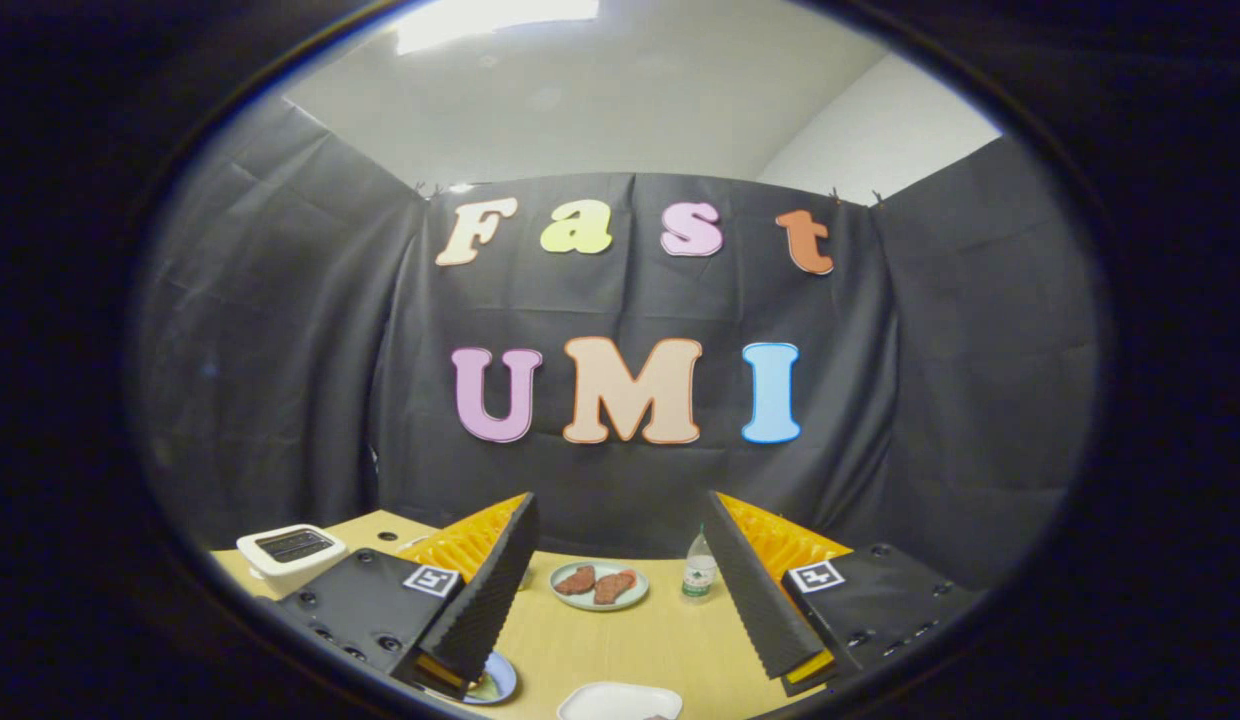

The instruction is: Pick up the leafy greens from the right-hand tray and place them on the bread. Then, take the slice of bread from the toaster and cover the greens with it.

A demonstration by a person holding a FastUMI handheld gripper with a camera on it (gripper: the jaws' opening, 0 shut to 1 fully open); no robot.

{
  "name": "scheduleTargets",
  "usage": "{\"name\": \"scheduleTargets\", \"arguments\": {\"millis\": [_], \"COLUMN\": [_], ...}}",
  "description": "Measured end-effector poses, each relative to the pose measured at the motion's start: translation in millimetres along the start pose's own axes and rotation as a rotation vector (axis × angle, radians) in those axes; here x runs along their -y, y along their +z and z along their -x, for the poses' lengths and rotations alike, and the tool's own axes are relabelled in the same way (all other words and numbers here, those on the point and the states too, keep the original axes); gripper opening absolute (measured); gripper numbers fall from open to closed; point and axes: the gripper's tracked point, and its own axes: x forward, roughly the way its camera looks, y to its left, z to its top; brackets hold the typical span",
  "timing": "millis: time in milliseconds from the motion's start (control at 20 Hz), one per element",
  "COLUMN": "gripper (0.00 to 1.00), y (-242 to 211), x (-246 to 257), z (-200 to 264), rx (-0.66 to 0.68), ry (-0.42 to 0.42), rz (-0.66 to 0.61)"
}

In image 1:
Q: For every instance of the white toaster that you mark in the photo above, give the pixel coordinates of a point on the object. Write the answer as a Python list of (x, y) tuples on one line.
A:
[(280, 572)]

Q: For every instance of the blue round plate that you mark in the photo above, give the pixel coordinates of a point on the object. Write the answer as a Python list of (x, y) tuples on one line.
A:
[(508, 672)]

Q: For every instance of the white plate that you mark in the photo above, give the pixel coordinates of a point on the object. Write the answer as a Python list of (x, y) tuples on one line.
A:
[(620, 702)]

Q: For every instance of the black backdrop cloth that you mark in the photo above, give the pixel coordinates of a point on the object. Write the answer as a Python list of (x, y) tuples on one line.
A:
[(280, 350)]

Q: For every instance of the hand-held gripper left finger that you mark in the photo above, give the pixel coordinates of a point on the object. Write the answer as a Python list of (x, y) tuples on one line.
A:
[(488, 600)]

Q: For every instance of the brown meat patty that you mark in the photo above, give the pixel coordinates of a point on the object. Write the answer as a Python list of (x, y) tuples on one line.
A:
[(614, 588), (576, 580)]

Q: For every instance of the pale green oval plate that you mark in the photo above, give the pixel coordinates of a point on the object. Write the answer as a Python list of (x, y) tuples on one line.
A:
[(640, 592)]

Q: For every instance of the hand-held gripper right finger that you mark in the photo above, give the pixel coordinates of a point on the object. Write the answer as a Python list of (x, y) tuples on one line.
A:
[(755, 600)]

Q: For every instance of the clear plastic water bottle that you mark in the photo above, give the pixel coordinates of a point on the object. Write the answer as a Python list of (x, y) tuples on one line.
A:
[(699, 572)]

